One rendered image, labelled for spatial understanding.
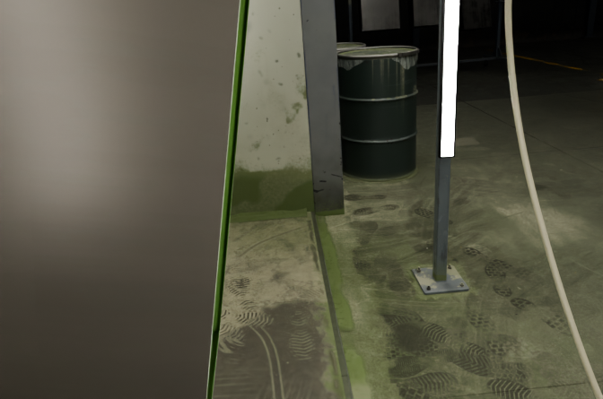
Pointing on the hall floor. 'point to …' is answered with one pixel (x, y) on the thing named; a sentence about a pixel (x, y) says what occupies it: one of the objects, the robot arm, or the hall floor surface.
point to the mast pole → (441, 186)
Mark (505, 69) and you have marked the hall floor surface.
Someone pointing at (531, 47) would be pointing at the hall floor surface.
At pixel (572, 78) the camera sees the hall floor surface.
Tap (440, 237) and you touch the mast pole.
